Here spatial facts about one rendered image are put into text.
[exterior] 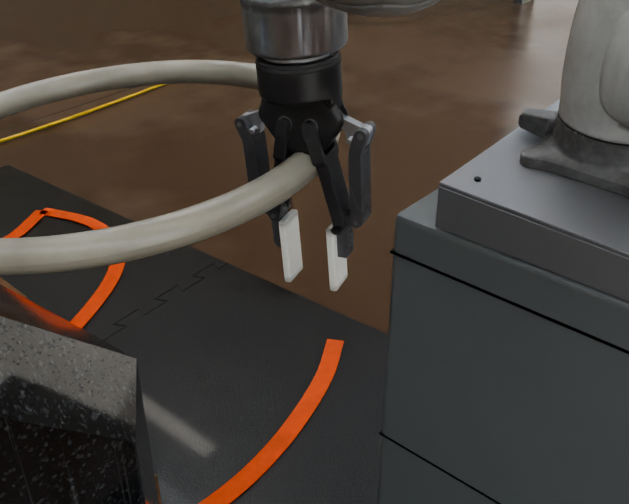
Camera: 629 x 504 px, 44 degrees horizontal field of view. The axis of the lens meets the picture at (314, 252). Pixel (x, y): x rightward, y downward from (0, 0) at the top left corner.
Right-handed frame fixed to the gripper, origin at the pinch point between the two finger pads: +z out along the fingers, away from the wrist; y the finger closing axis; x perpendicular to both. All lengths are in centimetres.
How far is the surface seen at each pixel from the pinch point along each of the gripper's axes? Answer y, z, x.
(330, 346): 42, 85, -86
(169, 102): 181, 78, -220
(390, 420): 2, 45, -25
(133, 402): 27.5, 27.2, 1.3
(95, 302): 110, 80, -76
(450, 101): 65, 87, -276
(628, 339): -29.7, 15.6, -17.1
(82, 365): 30.4, 18.9, 5.2
